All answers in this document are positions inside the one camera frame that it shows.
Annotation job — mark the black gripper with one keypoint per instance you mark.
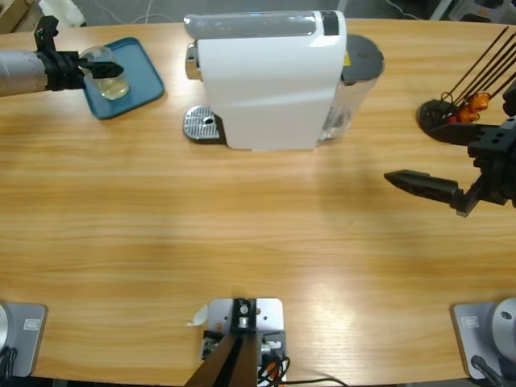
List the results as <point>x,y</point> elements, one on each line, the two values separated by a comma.
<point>498,169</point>
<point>60,72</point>

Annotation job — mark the clear drinking glass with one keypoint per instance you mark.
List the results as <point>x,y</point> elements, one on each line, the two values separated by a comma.
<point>115,88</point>

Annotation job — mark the grey coffee machine lever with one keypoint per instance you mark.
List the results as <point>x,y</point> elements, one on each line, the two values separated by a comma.
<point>250,25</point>

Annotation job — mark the red coffee capsule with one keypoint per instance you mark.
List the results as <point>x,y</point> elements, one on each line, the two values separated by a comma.
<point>452,119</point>

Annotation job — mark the orange coffee capsule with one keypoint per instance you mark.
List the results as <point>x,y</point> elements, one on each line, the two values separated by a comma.
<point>467,114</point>
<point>480,101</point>

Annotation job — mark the white capsule coffee machine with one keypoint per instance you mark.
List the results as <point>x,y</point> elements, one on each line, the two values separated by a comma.
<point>266,92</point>

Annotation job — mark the teal plastic tray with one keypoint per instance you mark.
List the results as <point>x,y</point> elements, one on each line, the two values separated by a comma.
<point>141,80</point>

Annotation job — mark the black capsule holder with rods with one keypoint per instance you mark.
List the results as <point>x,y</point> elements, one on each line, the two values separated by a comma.
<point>431,113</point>

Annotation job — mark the white foam block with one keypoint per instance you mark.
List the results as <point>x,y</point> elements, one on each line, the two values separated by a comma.
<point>66,10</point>

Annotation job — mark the metal grate drip tray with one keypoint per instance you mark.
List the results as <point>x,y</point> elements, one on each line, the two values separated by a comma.
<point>199,121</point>

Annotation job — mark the brown cardboard box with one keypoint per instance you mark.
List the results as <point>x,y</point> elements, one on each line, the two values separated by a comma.
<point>12,14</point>

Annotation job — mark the clear water tank black lid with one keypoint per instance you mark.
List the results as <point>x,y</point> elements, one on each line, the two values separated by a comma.
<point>363,56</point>

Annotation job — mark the white furniture leg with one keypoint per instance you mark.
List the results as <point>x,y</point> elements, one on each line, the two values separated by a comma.
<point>439,10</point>

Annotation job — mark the grey device orange button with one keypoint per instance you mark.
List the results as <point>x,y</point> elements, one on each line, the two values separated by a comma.
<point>479,14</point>

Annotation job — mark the white mounting block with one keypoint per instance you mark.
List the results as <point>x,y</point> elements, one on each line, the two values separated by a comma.
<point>270,318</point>

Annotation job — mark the white tape piece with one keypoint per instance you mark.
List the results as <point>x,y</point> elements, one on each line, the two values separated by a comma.
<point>198,316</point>

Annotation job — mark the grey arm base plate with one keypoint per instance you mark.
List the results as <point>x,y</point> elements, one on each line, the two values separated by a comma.
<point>467,334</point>
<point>22,338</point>

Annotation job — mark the dark camera post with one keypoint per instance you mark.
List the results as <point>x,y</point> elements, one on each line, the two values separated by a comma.
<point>234,359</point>

